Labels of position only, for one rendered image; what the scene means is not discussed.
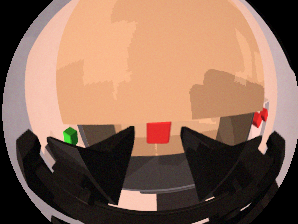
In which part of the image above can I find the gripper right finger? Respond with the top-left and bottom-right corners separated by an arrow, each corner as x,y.
180,126 -> 262,202

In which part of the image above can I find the small green block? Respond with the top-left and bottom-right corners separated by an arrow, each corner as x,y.
63,127 -> 78,145

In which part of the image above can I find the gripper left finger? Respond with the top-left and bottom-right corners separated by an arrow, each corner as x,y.
47,126 -> 135,206

